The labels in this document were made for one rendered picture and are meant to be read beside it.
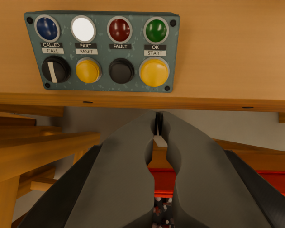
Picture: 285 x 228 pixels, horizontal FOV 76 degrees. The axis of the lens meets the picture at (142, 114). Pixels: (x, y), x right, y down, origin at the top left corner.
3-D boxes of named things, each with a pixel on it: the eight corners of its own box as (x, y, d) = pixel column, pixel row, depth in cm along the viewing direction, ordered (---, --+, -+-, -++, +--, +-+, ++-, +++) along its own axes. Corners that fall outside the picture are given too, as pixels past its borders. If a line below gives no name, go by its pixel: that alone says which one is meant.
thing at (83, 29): (96, 42, 18) (92, 35, 17) (74, 41, 18) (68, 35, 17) (97, 24, 18) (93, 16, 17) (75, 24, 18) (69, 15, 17)
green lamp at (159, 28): (166, 44, 18) (168, 36, 17) (144, 43, 18) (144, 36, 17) (167, 26, 18) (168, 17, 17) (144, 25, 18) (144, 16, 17)
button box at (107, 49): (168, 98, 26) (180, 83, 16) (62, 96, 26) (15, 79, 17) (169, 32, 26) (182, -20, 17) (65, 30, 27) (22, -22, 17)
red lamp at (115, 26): (131, 43, 18) (130, 36, 17) (109, 42, 18) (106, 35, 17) (131, 25, 18) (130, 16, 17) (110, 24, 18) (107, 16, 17)
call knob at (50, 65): (71, 81, 20) (67, 85, 19) (48, 80, 21) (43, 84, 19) (66, 57, 19) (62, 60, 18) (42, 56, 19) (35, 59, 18)
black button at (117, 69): (132, 81, 20) (131, 85, 19) (111, 81, 20) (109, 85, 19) (132, 59, 19) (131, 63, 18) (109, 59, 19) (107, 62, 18)
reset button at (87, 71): (101, 80, 20) (98, 84, 19) (80, 80, 20) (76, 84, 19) (99, 59, 19) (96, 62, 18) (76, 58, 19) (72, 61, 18)
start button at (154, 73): (166, 84, 20) (167, 88, 19) (140, 83, 20) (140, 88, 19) (168, 58, 19) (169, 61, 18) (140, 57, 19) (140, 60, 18)
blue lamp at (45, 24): (61, 41, 18) (54, 34, 17) (40, 41, 18) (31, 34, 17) (63, 23, 18) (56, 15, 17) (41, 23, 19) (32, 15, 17)
